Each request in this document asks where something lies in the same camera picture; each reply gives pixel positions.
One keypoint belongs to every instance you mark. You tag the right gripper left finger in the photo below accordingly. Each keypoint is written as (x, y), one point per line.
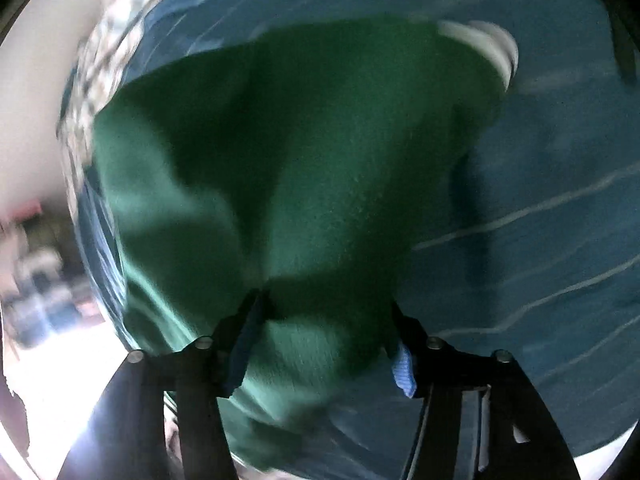
(125, 436)

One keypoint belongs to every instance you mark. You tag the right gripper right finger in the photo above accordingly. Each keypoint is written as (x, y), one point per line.
(514, 435)

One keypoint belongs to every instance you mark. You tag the green white varsity jacket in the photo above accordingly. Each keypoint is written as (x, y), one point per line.
(301, 162)

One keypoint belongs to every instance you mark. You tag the blue striped plaid bedsheet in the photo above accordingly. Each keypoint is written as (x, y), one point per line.
(534, 248)

